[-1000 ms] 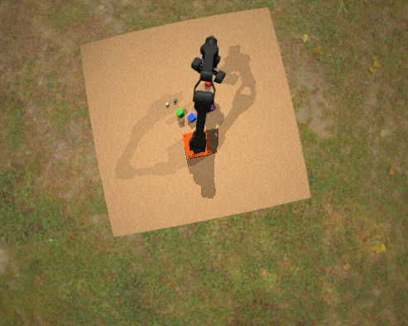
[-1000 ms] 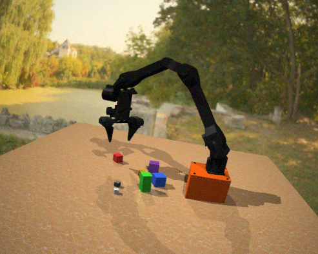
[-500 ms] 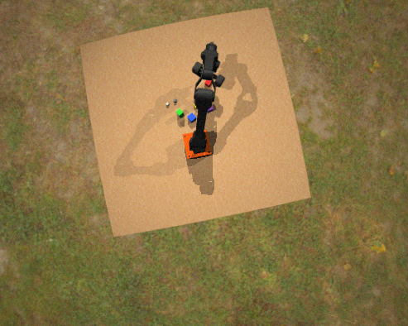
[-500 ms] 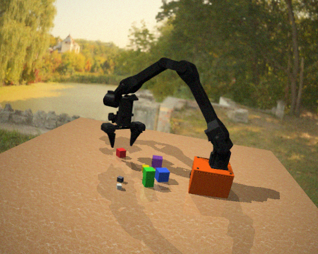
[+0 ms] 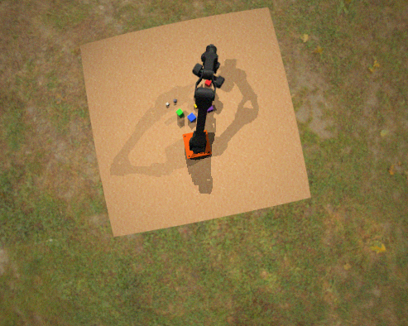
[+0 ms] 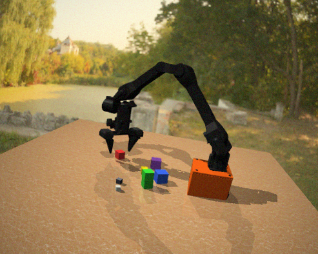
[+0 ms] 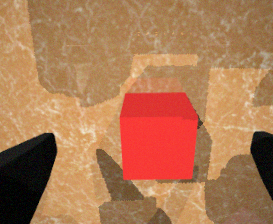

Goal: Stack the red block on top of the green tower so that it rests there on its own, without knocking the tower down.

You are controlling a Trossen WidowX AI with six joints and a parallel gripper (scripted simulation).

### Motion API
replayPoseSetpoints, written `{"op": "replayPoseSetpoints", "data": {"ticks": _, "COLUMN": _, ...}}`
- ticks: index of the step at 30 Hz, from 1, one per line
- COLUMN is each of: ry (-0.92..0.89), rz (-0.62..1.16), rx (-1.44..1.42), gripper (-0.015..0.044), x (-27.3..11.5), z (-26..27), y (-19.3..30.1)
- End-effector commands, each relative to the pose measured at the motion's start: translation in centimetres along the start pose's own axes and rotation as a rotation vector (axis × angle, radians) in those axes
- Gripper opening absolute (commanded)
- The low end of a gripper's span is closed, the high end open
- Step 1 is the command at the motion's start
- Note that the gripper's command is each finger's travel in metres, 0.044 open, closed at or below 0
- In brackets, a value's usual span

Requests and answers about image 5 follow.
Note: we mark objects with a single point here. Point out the blue cube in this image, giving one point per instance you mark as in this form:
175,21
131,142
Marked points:
191,117

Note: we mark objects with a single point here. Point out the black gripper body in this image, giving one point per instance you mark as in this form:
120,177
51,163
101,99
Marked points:
218,80

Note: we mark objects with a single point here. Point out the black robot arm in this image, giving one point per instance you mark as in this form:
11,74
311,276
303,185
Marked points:
204,98

